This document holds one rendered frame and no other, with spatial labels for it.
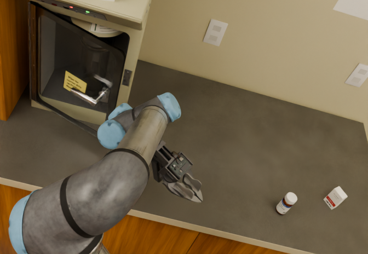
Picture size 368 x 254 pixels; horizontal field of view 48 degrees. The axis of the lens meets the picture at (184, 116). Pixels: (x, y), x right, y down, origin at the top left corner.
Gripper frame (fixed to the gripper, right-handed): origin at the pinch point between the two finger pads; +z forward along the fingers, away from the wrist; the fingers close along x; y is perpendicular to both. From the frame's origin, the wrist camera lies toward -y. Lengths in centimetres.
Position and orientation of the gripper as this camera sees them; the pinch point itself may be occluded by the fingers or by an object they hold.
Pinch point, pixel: (197, 198)
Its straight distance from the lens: 125.0
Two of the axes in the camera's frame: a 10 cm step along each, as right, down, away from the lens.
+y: 3.4, -3.5, -8.7
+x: 6.4, -6.0, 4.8
